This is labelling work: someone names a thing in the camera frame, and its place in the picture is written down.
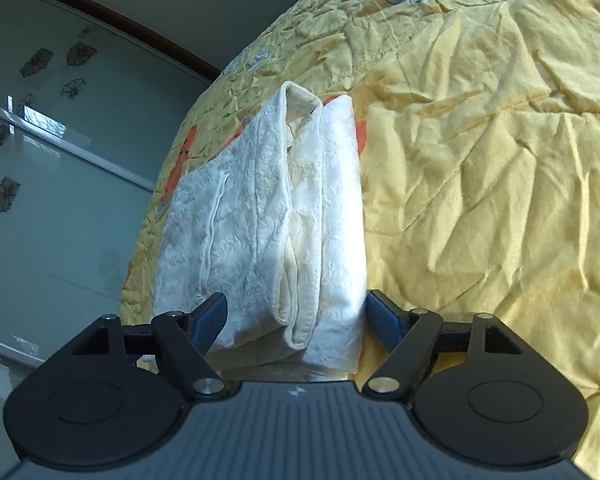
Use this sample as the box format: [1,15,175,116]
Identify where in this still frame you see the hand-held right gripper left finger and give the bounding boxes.
[72,292,229,401]

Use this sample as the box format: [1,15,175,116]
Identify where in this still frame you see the flower-print glass wardrobe door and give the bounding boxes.
[0,0,223,411]

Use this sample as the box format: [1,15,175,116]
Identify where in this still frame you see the yellow printed quilt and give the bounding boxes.
[120,0,600,480]

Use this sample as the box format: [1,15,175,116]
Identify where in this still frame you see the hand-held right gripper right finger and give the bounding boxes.
[362,290,523,401]

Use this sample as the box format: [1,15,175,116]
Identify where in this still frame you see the white embossed pants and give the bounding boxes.
[152,80,370,381]

